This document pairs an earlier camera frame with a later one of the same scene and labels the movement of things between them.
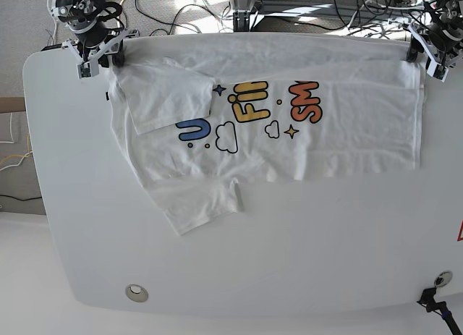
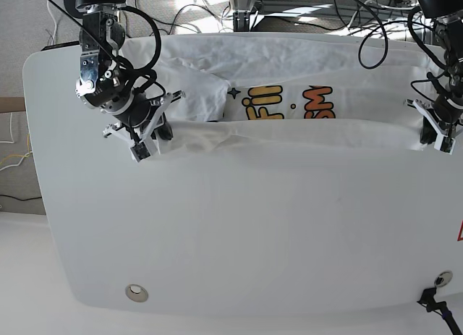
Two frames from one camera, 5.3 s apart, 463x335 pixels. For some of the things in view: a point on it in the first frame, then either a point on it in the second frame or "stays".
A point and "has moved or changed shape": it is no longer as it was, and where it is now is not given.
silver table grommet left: [136, 293] stays
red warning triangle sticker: [460, 234] stays
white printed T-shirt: [200, 111] has moved or changed shape
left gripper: [440, 48] → [441, 114]
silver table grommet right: [443, 278] stays
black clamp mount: [428, 301] stays
